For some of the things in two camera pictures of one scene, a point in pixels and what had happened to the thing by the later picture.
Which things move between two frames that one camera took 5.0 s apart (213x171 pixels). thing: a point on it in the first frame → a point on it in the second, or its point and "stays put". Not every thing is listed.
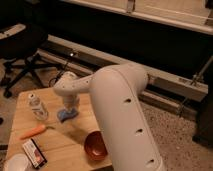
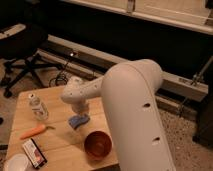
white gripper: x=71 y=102 → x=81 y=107
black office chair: x=19 y=45 stays put
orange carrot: x=35 y=131 stays put
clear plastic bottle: x=38 y=108 stays put
